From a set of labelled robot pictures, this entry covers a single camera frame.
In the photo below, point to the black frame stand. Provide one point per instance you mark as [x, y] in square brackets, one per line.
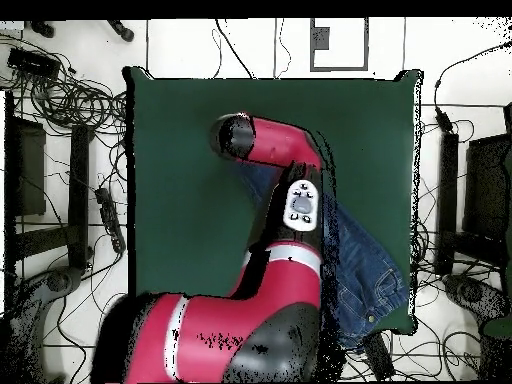
[79, 192]

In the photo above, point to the black upright bar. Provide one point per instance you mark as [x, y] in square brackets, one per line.
[448, 180]

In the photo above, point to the blue denim jeans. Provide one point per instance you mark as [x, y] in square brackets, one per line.
[368, 272]

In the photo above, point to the black cabinet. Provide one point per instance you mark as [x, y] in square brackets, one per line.
[488, 180]

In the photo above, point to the dark green table cloth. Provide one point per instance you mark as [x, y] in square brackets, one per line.
[180, 220]

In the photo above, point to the black electronics box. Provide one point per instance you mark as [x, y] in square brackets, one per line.
[32, 62]

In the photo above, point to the black power strip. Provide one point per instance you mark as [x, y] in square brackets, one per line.
[380, 356]
[110, 218]

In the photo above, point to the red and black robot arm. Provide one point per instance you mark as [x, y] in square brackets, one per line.
[240, 328]

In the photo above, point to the black stand foot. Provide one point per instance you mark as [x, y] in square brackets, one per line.
[42, 28]
[120, 30]

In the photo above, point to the grey square frame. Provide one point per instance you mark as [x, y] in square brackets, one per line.
[320, 38]

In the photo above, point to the black power adapter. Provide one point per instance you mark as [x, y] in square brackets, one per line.
[444, 120]

